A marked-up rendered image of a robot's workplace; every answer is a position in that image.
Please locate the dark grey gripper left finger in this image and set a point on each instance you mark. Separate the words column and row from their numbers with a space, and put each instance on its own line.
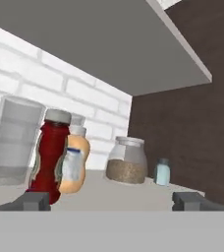
column 35, row 201

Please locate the glass jar with brown grains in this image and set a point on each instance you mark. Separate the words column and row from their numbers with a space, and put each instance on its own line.
column 127, row 162

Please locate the grey wall cabinet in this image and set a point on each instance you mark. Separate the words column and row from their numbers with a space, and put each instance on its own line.
column 100, row 42

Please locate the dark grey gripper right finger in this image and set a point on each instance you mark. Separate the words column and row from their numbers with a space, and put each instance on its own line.
column 186, row 201

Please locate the clear glass tumbler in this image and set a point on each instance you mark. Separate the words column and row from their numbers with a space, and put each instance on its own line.
column 14, row 144

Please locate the dark brown wood panel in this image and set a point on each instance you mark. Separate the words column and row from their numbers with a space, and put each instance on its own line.
column 196, row 131

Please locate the red ketchup bottle white cap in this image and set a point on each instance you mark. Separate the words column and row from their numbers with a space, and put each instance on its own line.
column 50, row 154

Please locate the orange sauce bottle white label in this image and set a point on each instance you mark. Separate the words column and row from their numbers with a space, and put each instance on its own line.
column 76, row 164

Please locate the small pale blue shaker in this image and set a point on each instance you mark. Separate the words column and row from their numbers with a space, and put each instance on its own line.
column 162, row 173

